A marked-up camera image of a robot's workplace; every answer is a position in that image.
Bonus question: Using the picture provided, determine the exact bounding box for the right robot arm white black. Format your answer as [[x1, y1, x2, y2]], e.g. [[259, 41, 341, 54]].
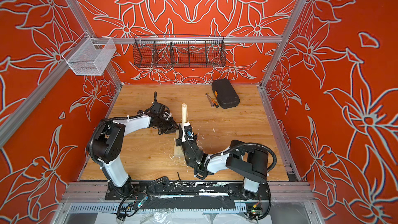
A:
[[176, 131, 277, 193]]

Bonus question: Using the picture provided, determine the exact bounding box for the wooden handle claw hammer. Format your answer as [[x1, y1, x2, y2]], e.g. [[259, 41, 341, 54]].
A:
[[180, 103, 190, 137]]

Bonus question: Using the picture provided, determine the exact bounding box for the black plastic tool case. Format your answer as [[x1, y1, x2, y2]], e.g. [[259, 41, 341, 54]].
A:
[[211, 78, 240, 109]]

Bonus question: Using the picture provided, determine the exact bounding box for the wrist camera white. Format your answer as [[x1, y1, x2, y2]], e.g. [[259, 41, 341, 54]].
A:
[[150, 102, 167, 116], [182, 122, 194, 142]]

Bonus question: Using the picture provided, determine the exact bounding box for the orange black screwdriver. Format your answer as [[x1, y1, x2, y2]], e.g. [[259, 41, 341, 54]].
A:
[[211, 97, 219, 108]]

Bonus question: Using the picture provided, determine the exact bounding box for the silver ratchet wrench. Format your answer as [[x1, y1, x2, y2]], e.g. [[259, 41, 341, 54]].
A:
[[205, 93, 215, 107]]

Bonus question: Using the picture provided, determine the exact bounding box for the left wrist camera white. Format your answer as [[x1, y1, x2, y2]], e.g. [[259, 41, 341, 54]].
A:
[[150, 102, 167, 116]]

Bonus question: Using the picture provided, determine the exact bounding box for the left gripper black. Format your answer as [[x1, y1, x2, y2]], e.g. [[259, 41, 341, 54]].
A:
[[157, 117, 181, 134]]

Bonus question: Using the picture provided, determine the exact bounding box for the light wooden block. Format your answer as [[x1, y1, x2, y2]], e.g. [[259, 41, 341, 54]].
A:
[[173, 130, 184, 160]]

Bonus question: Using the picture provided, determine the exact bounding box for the black wire basket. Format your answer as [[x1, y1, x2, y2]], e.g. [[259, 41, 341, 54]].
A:
[[133, 34, 227, 68]]

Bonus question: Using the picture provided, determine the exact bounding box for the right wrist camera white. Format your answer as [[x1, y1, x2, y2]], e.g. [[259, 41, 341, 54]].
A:
[[182, 122, 194, 142]]

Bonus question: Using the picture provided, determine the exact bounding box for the white mesh basket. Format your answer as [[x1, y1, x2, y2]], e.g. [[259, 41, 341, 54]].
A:
[[63, 37, 116, 76]]

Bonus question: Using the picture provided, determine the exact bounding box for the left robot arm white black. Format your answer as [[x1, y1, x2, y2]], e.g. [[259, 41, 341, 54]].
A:
[[86, 92, 178, 198]]

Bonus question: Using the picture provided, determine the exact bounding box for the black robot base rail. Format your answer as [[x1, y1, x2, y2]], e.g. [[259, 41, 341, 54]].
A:
[[105, 176, 269, 201]]

